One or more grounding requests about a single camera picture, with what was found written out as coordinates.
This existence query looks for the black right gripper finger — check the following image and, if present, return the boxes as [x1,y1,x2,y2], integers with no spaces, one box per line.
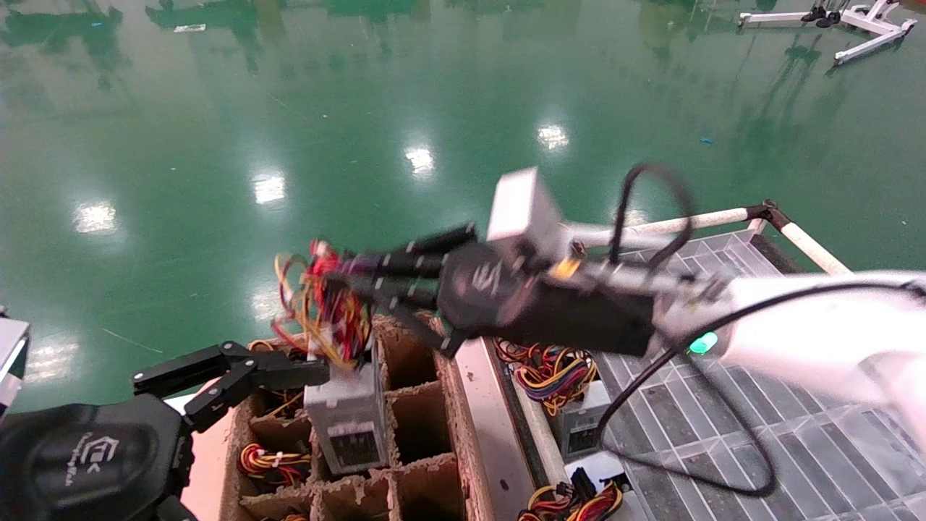
[340,223,479,280]
[353,277,465,360]

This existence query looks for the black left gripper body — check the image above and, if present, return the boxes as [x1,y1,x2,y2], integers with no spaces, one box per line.
[0,394,196,521]

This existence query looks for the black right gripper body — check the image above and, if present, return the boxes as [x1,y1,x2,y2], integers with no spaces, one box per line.
[436,241,656,358]

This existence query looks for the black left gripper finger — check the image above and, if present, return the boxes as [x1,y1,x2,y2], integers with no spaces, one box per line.
[184,371,331,435]
[134,342,331,399]

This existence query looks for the silver power supply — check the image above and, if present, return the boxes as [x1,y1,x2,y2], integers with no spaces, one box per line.
[273,239,392,477]
[494,339,540,365]
[517,449,632,521]
[512,346,613,462]

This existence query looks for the brown cardboard divider box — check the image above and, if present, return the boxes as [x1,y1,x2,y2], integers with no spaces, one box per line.
[217,309,501,521]

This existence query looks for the clear plastic divider tray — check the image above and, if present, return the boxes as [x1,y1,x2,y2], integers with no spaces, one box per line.
[550,230,926,521]

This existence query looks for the black rubber edge strip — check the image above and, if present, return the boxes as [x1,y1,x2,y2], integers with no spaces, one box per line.
[751,233,802,277]

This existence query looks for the black pipe joint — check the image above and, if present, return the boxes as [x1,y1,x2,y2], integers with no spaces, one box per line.
[745,200,791,232]

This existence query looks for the white metal floor stand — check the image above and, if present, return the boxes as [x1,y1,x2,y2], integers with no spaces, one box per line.
[738,0,918,67]

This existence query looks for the silver power supply, multicolour wires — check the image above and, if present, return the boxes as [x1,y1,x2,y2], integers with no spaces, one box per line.
[494,339,540,365]
[512,346,613,462]
[517,449,632,521]

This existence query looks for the power supply, orange-yellow wires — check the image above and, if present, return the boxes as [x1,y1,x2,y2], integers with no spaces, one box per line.
[248,339,308,422]

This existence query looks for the power supply, yellow-red tied wires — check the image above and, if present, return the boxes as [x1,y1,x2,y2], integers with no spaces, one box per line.
[237,443,312,488]

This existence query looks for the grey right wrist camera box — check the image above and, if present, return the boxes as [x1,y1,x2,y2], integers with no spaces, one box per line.
[486,167,572,251]

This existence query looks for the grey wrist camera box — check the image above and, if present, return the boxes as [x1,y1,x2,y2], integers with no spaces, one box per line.
[486,167,572,251]
[0,308,31,422]

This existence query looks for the white frame pipe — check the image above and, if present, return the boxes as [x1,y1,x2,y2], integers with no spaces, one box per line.
[564,208,753,250]
[515,382,569,490]
[778,221,853,277]

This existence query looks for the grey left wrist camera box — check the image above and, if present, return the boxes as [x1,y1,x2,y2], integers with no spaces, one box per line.
[0,308,31,422]

